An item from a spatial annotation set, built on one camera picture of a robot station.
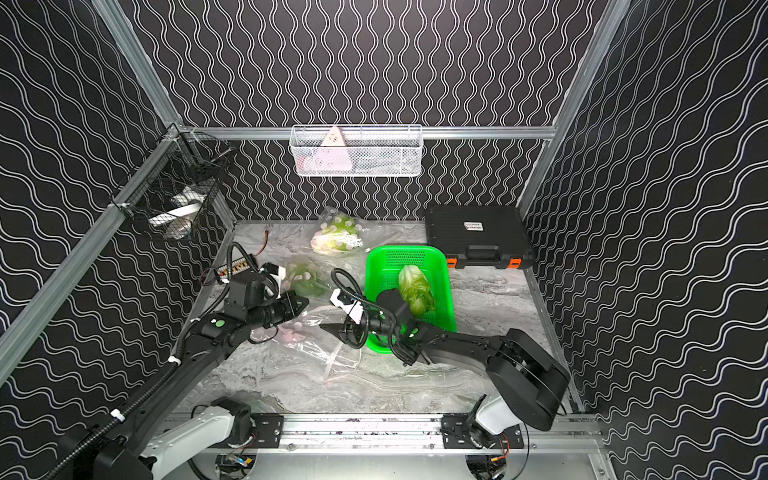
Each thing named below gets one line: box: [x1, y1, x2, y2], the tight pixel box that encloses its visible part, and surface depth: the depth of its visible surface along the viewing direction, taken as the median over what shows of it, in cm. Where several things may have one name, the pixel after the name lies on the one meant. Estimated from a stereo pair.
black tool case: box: [425, 205, 535, 269], surface depth 111 cm
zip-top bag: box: [249, 305, 362, 385], surface depth 86 cm
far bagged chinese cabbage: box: [310, 206, 400, 257], surface depth 109 cm
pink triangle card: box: [313, 126, 352, 172], surface depth 92 cm
